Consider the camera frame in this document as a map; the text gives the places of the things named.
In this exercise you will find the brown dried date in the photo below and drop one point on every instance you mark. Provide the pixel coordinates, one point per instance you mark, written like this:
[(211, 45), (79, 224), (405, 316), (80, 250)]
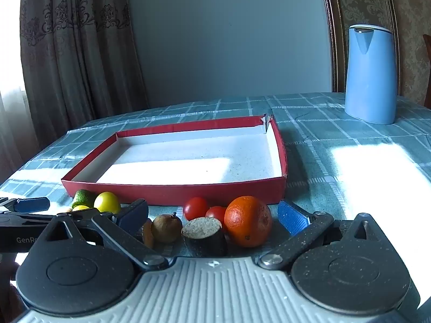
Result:
[(147, 235)]

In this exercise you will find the grey cylinder block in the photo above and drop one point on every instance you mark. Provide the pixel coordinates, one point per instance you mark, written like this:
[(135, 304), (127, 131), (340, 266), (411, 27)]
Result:
[(203, 239)]

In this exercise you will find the orange mandarin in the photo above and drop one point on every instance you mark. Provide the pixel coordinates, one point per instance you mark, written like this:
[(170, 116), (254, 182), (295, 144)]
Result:
[(248, 221)]

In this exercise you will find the blue electric kettle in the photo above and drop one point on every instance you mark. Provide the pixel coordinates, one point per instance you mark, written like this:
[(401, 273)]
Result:
[(370, 77)]

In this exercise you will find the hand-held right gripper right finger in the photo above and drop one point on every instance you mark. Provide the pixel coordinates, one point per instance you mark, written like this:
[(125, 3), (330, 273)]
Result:
[(293, 219)]

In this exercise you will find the red cardboard box lid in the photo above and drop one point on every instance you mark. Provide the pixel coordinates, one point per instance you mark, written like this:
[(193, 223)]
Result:
[(188, 161)]

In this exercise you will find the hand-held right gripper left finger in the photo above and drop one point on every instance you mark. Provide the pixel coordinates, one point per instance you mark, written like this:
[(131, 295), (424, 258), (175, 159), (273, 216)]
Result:
[(133, 214)]

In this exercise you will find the checked teal tablecloth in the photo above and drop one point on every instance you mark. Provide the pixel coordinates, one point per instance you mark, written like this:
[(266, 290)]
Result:
[(320, 148)]

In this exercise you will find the yellow tomato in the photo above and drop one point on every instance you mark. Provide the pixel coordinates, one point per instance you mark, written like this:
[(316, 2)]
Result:
[(80, 207), (107, 202)]

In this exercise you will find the dark wooden frame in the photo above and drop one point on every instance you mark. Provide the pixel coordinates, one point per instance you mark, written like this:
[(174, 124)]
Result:
[(331, 30)]

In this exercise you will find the patterned brown curtain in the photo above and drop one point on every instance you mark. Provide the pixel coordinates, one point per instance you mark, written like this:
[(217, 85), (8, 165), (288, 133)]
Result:
[(77, 47)]

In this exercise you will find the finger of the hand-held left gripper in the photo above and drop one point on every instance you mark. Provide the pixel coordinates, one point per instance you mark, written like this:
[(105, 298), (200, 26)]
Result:
[(32, 204), (23, 218)]

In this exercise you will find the red cherry tomato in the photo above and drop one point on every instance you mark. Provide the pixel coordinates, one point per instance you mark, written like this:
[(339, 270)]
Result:
[(195, 208), (217, 213)]

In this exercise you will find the small brown kiwi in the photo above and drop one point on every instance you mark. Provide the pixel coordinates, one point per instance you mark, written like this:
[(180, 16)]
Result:
[(166, 229)]

